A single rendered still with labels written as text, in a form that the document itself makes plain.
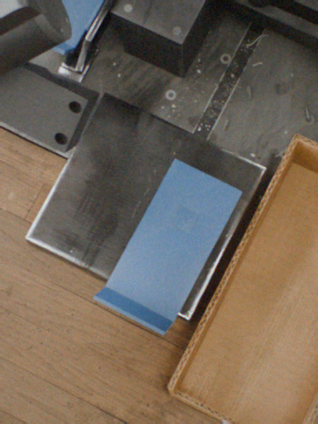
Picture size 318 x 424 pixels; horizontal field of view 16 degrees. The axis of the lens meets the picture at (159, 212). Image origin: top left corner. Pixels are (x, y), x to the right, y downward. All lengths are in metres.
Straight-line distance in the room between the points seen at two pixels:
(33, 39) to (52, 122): 0.08
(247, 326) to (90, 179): 0.20
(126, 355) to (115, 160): 0.18
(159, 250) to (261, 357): 0.13
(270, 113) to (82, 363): 0.29
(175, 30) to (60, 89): 0.25
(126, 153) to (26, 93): 0.26
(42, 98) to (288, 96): 0.35
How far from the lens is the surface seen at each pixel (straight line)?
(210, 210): 1.02
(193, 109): 1.07
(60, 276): 1.03
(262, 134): 1.06
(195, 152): 1.04
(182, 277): 1.00
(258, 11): 1.03
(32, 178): 1.06
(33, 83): 0.79
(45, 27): 0.72
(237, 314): 1.01
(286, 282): 1.02
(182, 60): 1.04
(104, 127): 1.05
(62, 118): 0.79
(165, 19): 1.01
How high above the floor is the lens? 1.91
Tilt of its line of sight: 75 degrees down
